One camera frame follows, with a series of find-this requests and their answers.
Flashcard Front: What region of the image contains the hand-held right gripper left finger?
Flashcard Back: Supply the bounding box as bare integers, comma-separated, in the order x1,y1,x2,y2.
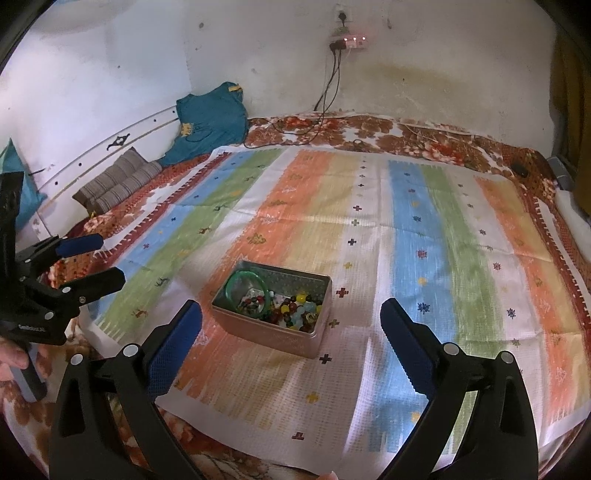
48,299,204,480

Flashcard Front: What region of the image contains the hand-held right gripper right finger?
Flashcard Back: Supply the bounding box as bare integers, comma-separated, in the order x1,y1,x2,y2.
379,298,539,480

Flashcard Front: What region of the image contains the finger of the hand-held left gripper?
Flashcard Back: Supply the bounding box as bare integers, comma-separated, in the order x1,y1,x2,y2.
14,233,105,278
27,266,127,306

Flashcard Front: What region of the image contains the multicolour glass bead bracelet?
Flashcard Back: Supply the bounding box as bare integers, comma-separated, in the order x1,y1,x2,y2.
236,288,278,321

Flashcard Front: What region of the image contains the green bangle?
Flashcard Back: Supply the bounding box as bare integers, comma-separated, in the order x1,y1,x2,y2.
225,270,274,309

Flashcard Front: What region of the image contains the silver metal tin box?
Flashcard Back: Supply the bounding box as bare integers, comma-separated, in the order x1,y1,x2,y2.
211,260,332,359

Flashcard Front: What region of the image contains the yellow and black bead bracelet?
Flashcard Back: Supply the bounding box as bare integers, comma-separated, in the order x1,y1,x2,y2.
270,292,324,334

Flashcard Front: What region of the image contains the person's left hand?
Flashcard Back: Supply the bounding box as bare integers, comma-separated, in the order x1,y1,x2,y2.
0,336,29,384

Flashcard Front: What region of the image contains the grey striped pillow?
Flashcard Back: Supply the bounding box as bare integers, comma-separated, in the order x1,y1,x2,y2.
72,147,163,216

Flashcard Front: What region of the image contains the teal pillow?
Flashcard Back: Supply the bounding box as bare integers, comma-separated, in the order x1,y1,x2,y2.
0,137,48,228

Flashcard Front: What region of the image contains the white bed headboard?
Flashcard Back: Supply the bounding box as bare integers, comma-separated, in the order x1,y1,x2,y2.
28,104,183,232

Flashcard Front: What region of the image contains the striped printed mat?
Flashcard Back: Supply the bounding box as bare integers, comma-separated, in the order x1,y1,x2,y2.
76,147,591,477

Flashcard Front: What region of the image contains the teal garment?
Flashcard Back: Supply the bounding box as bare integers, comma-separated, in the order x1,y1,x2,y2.
161,82,250,168

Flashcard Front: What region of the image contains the white power strip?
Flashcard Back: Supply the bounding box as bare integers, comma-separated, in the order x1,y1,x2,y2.
329,34,369,51

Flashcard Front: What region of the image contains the grey metal frame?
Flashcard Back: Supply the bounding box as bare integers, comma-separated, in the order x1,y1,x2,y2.
546,156,575,191

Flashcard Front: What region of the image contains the black cable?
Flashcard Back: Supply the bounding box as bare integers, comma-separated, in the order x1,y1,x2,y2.
272,42,343,139
242,44,340,149

